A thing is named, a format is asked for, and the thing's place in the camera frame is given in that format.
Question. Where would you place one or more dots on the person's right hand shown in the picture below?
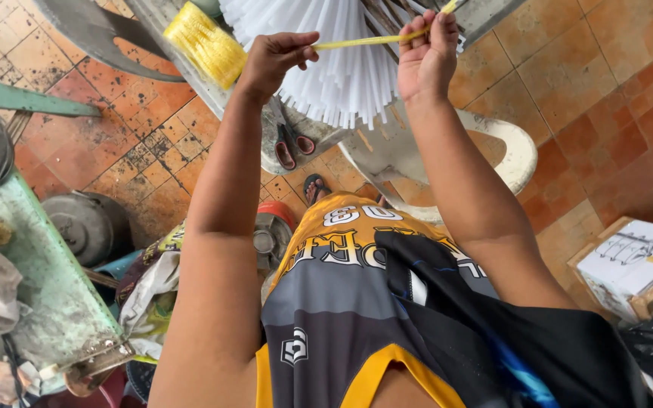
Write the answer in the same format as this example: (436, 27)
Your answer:
(425, 65)

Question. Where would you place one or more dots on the person's left hand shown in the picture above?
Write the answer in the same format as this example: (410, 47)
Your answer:
(270, 65)

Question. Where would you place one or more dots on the yellow plastic twine strip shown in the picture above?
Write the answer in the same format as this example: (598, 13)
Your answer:
(372, 39)

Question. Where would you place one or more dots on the dirty grey plastic stool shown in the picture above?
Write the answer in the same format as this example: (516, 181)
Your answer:
(230, 96)

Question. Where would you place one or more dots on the bundle of brown sticks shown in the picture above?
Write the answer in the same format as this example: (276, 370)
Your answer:
(386, 22)

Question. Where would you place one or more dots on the bundle of white plastic strips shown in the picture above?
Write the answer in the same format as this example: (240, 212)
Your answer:
(332, 62)

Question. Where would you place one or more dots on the yellow plastic twine spool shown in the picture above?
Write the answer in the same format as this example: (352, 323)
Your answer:
(206, 45)

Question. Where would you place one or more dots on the dirty white plastic chair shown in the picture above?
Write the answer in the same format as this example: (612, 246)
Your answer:
(496, 153)

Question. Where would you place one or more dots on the person's foot in sandal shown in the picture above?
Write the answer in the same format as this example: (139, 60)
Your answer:
(315, 188)

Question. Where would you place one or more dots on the red topped metal canister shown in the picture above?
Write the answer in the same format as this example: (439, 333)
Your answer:
(272, 229)

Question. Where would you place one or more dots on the dark grey curved plastic part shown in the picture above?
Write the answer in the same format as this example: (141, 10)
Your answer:
(100, 34)

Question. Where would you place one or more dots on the green wooden plank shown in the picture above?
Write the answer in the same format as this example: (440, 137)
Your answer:
(26, 99)

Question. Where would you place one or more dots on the yellow and grey jersey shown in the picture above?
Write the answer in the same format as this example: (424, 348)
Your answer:
(332, 306)

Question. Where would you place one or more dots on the grey metal pot lid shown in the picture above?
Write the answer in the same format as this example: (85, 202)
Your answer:
(80, 226)

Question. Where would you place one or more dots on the heap of printed sacks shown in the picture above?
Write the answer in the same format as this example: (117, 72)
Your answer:
(148, 294)

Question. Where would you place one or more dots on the black cloth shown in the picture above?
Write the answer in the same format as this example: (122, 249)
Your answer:
(508, 340)

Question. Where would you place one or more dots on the cardboard box with white label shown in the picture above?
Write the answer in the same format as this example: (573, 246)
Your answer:
(632, 266)

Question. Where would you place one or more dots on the green metal workbench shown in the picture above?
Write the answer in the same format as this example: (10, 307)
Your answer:
(49, 277)

